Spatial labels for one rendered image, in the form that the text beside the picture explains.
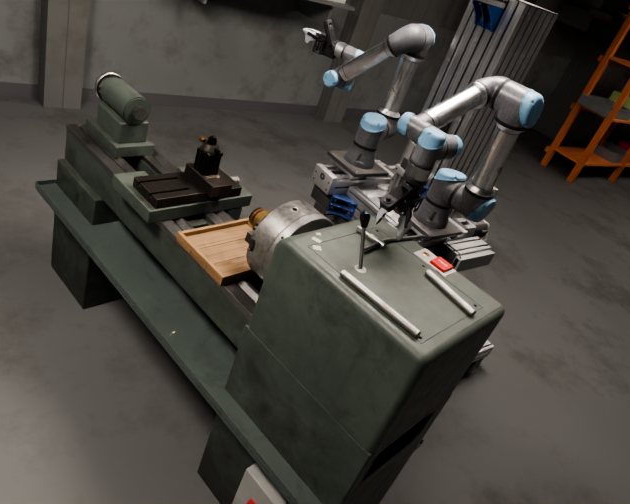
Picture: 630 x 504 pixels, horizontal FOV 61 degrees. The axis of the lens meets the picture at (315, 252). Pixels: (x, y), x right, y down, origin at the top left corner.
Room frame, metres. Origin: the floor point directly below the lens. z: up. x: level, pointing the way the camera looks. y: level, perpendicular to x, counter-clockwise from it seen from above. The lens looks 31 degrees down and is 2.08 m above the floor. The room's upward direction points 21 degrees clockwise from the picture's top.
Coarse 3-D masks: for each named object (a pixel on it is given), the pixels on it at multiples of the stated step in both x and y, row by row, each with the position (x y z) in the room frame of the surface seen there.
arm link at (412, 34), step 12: (408, 24) 2.48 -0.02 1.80; (396, 36) 2.42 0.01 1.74; (408, 36) 2.41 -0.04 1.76; (420, 36) 2.44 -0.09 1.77; (372, 48) 2.47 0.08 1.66; (384, 48) 2.43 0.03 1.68; (396, 48) 2.41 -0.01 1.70; (408, 48) 2.42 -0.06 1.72; (420, 48) 2.47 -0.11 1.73; (360, 60) 2.46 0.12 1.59; (372, 60) 2.45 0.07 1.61; (384, 60) 2.45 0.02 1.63; (336, 72) 2.50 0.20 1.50; (348, 72) 2.48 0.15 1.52; (360, 72) 2.48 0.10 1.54; (336, 84) 2.49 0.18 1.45
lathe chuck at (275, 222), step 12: (288, 204) 1.62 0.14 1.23; (300, 204) 1.65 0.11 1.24; (276, 216) 1.56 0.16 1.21; (288, 216) 1.57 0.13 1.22; (300, 216) 1.58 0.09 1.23; (264, 228) 1.53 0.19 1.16; (276, 228) 1.52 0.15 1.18; (264, 240) 1.51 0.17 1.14; (252, 252) 1.51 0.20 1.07; (264, 252) 1.49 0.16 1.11; (252, 264) 1.52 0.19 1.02
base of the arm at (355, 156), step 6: (354, 144) 2.40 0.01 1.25; (348, 150) 2.41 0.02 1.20; (354, 150) 2.38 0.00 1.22; (360, 150) 2.38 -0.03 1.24; (366, 150) 2.38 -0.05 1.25; (372, 150) 2.39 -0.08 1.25; (348, 156) 2.38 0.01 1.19; (354, 156) 2.37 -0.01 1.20; (360, 156) 2.37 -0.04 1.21; (366, 156) 2.38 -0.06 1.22; (372, 156) 2.40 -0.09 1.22; (348, 162) 2.37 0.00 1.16; (354, 162) 2.36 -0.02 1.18; (360, 162) 2.37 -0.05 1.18; (366, 162) 2.37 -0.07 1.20; (372, 162) 2.40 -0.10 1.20; (366, 168) 2.37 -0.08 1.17; (372, 168) 2.41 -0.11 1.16
